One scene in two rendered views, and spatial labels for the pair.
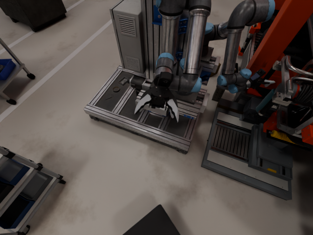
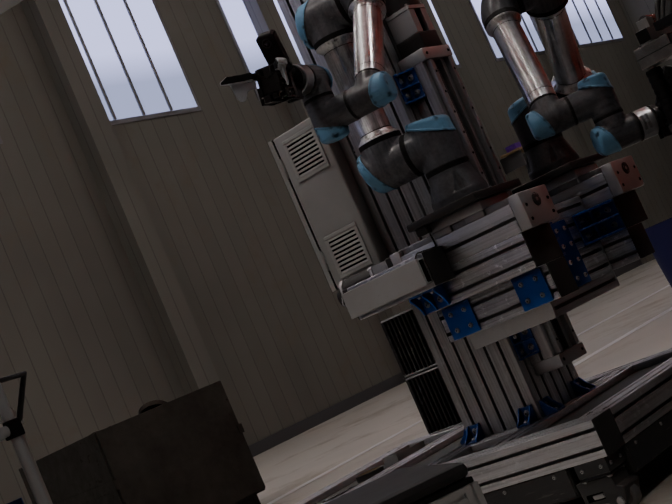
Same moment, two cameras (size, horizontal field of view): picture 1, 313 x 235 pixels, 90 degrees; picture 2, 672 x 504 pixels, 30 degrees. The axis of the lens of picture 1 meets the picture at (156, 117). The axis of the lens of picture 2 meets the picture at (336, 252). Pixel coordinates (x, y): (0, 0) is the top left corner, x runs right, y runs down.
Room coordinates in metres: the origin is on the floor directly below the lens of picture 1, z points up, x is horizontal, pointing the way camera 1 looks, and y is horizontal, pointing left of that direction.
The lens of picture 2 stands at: (-2.26, -0.82, 0.59)
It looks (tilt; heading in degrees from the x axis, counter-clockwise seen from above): 4 degrees up; 17
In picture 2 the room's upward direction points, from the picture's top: 24 degrees counter-clockwise
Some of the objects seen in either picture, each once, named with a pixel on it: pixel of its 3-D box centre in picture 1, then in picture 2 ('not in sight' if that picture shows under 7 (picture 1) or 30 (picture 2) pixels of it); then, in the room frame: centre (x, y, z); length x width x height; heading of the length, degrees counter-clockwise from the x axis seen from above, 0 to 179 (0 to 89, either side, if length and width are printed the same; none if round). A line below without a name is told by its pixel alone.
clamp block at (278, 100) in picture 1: (282, 98); (658, 50); (0.64, -0.79, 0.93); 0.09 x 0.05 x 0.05; 67
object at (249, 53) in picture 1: (251, 40); not in sight; (2.39, -1.51, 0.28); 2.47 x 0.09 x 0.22; 157
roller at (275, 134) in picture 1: (288, 138); not in sight; (0.56, -1.09, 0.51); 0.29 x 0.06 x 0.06; 67
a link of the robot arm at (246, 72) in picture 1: (241, 77); (593, 100); (0.85, -0.60, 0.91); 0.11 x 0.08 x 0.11; 101
